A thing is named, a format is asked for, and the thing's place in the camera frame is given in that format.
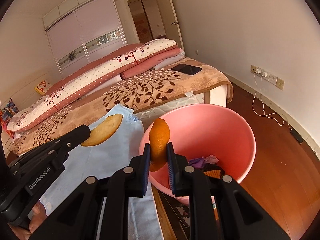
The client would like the purple plastic bag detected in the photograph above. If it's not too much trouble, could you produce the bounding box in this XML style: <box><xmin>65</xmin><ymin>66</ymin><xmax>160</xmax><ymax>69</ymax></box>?
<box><xmin>188</xmin><ymin>157</ymin><xmax>206</xmax><ymax>169</ymax></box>

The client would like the yellow foam fruit net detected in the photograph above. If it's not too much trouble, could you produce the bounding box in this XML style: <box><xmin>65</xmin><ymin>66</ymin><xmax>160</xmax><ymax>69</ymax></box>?
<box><xmin>204</xmin><ymin>170</ymin><xmax>221</xmax><ymax>179</ymax></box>

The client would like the red patterned wrapper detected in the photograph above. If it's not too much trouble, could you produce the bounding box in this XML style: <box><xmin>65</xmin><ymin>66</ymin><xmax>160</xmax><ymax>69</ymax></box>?
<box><xmin>203</xmin><ymin>155</ymin><xmax>219</xmax><ymax>165</ymax></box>

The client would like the pale orange peel piece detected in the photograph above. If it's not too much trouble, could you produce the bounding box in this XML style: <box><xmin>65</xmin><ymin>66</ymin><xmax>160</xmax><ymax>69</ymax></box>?
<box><xmin>81</xmin><ymin>114</ymin><xmax>123</xmax><ymax>147</ymax></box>

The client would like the pink plastic trash bucket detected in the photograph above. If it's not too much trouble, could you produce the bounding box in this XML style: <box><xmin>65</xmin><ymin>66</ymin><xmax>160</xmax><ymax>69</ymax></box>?
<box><xmin>138</xmin><ymin>103</ymin><xmax>257</xmax><ymax>206</ymax></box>

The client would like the person's left hand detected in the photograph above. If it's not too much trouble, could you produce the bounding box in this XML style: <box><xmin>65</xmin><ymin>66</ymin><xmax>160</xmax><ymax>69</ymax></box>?
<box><xmin>9</xmin><ymin>201</ymin><xmax>47</xmax><ymax>240</ymax></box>

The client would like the light blue floral cloth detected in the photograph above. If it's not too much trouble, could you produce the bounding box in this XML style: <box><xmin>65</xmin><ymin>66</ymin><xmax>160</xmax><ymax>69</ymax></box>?
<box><xmin>40</xmin><ymin>105</ymin><xmax>163</xmax><ymax>239</ymax></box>

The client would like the colourful patchwork pillow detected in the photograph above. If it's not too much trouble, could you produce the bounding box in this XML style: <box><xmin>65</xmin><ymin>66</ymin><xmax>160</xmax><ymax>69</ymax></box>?
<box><xmin>1</xmin><ymin>98</ymin><xmax>19</xmax><ymax>139</ymax></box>

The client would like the yellow red patterned pillow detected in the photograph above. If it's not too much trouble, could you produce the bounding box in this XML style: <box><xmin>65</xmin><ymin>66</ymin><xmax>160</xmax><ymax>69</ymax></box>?
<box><xmin>34</xmin><ymin>80</ymin><xmax>52</xmax><ymax>95</ymax></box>

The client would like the beige bed headboard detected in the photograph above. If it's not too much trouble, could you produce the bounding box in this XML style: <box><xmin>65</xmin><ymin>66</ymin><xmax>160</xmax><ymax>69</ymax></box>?
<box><xmin>1</xmin><ymin>67</ymin><xmax>61</xmax><ymax>111</ymax></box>

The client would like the red white dotted quilt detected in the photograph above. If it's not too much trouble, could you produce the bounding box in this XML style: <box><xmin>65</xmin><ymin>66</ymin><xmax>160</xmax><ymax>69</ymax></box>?
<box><xmin>7</xmin><ymin>38</ymin><xmax>179</xmax><ymax>132</ymax></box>

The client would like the brown leaf pattern bedspread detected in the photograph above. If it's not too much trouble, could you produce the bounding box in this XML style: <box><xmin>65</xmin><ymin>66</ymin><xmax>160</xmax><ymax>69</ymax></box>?
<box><xmin>11</xmin><ymin>57</ymin><xmax>233</xmax><ymax>155</ymax></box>

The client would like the black smartphone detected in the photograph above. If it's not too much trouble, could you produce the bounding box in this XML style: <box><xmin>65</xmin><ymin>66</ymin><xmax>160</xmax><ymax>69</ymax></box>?
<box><xmin>171</xmin><ymin>64</ymin><xmax>202</xmax><ymax>75</ymax></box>

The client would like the black charger on floor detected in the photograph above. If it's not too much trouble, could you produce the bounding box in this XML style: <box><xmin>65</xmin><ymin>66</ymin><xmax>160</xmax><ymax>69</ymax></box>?
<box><xmin>290</xmin><ymin>127</ymin><xmax>304</xmax><ymax>144</ymax></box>

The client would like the pink folded blanket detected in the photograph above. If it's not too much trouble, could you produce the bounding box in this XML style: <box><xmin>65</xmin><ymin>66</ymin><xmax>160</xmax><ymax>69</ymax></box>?
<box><xmin>120</xmin><ymin>48</ymin><xmax>185</xmax><ymax>80</ymax></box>

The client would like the white sliding door wardrobe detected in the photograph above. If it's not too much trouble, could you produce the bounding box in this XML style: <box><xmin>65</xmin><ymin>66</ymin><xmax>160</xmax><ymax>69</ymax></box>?
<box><xmin>42</xmin><ymin>0</ymin><xmax>168</xmax><ymax>78</ymax></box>

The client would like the white room door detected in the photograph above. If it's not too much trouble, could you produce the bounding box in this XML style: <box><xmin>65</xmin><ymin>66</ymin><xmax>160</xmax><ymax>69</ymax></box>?
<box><xmin>157</xmin><ymin>0</ymin><xmax>184</xmax><ymax>49</ymax></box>

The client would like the white charging cable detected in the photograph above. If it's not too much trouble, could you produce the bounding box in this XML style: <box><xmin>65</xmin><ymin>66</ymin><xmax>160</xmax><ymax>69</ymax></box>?
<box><xmin>251</xmin><ymin>71</ymin><xmax>291</xmax><ymax>128</ymax></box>

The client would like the wall power socket strip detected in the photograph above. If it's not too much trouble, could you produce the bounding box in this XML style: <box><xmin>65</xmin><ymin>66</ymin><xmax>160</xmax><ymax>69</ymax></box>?
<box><xmin>250</xmin><ymin>65</ymin><xmax>285</xmax><ymax>90</ymax></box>

